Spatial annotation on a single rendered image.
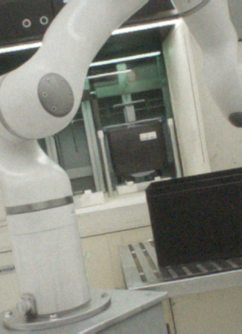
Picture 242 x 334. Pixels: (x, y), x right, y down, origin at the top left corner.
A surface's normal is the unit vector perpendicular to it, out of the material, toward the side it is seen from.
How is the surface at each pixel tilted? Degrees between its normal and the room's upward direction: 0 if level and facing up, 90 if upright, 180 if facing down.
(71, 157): 90
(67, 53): 67
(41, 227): 90
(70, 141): 90
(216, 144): 90
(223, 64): 77
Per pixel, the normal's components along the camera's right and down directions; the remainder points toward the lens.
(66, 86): 0.78, -0.28
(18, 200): -0.46, 0.13
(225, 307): 0.04, 0.04
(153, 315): 0.72, -0.09
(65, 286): 0.42, -0.03
